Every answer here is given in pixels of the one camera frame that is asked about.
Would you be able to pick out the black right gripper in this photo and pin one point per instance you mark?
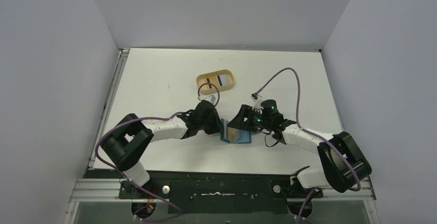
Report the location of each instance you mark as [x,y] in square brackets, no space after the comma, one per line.
[247,117]

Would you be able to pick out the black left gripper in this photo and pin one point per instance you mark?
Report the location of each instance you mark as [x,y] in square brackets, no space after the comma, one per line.
[218,127]

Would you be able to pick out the blue leather card holder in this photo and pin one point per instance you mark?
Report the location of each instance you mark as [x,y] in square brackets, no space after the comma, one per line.
[245,137]

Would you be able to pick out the yellow credit card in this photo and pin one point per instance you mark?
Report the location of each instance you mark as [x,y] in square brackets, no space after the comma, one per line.
[232,134]

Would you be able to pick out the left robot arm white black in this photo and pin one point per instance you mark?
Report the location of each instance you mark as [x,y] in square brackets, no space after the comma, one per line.
[126,142]

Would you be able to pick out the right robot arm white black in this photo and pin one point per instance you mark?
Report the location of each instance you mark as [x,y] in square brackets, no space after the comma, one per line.
[343,164]

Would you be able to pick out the yellow card in tray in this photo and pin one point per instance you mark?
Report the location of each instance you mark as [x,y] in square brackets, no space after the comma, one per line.
[213,80]

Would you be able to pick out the grey card in tray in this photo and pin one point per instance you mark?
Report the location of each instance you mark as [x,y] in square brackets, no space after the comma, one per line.
[223,80]

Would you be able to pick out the beige oval tray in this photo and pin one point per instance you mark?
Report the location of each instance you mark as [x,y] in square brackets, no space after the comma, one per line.
[205,87]

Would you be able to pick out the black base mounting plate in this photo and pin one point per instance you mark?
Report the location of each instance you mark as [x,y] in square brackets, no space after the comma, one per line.
[220,193]

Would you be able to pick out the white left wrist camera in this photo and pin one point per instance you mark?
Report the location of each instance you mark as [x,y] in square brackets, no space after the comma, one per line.
[210,98]

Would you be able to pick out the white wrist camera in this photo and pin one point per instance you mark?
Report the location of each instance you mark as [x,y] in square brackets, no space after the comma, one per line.
[210,98]
[257,99]

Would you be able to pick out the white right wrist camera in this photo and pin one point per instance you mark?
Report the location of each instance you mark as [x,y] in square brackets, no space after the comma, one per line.
[257,99]

